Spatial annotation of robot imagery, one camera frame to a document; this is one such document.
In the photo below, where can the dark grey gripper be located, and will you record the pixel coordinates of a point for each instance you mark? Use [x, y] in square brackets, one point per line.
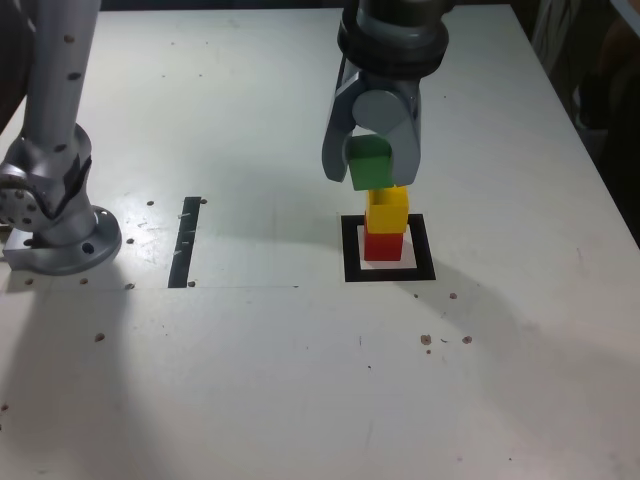
[390, 82]

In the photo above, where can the green cube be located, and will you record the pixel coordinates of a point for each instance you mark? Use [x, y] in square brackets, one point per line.
[370, 170]

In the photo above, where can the yellow cube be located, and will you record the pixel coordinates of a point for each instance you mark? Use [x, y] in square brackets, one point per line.
[387, 215]

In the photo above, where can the red cube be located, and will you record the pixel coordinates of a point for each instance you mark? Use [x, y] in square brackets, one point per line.
[382, 247]

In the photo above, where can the black tape square outline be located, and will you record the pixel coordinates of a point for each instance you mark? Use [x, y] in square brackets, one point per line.
[425, 250]

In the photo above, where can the black tape strip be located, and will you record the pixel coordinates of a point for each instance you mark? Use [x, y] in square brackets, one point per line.
[184, 240]

